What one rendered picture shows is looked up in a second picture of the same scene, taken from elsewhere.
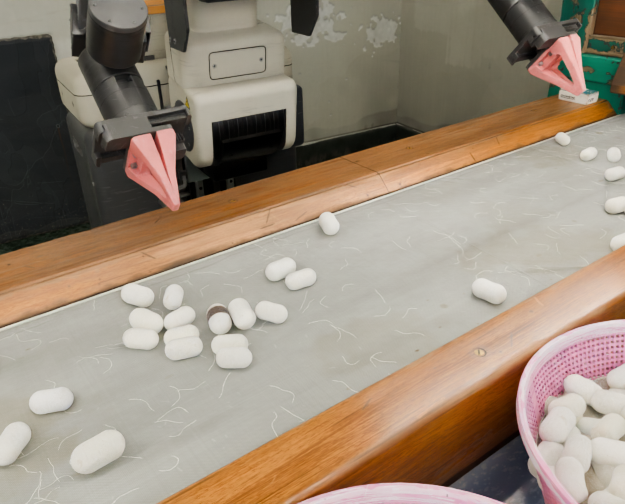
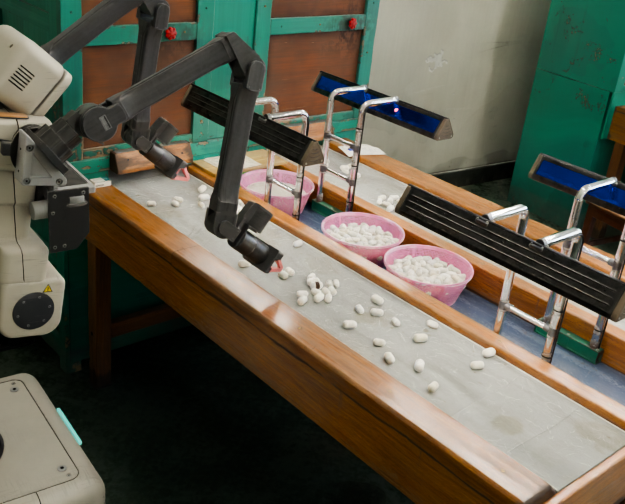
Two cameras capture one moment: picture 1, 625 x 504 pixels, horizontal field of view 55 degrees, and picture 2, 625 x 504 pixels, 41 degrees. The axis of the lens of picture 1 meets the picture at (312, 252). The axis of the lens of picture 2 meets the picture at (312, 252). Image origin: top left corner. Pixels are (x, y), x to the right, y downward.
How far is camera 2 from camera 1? 235 cm
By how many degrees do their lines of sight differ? 85
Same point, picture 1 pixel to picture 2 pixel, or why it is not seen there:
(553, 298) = (309, 233)
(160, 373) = (340, 297)
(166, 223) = (251, 292)
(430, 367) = (343, 253)
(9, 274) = (296, 321)
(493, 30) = not seen: outside the picture
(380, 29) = not seen: outside the picture
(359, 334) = (317, 267)
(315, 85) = not seen: outside the picture
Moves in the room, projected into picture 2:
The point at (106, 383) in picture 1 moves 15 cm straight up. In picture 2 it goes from (346, 305) to (353, 255)
